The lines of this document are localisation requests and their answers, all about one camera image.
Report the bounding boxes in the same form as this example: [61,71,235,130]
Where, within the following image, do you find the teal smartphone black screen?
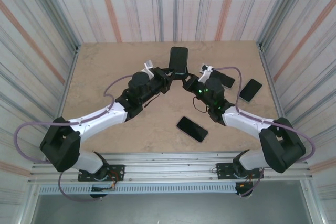
[169,48,188,76]

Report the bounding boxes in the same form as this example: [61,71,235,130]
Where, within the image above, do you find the purple smartphone black screen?
[209,70,235,88]

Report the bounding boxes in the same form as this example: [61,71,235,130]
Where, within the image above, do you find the clear phone case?
[209,70,236,89]

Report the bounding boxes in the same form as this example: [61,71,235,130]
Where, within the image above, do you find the black phone case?
[167,46,189,74]

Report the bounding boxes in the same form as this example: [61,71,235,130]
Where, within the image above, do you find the green smartphone black screen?
[240,79,263,101]

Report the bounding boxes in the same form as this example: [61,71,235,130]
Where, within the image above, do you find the pale green phone case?
[239,78,263,102]

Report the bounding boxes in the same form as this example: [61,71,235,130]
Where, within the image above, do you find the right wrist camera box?
[199,63,219,83]

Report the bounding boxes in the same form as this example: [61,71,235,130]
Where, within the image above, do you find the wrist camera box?
[199,63,219,83]
[143,60,156,78]

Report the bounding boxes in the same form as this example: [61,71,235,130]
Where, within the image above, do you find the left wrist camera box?
[143,60,156,78]

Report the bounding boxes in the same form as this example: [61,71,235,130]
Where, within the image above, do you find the thin black wire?
[141,92,161,110]
[192,97,211,113]

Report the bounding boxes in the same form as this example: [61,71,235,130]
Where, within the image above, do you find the aluminium side rail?
[257,42,288,122]
[58,45,81,121]

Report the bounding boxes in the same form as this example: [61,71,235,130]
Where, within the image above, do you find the aluminium corner post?
[31,0,81,51]
[258,0,305,51]

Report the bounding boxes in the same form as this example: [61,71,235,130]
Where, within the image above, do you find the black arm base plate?
[215,163,265,182]
[78,164,125,182]

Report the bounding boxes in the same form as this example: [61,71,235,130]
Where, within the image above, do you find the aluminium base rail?
[30,152,313,184]

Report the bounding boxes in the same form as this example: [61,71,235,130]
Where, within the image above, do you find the red wires with small board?
[90,170,119,193]
[237,174,258,190]

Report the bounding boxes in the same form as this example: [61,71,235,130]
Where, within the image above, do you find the white slotted cable duct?
[38,183,238,195]

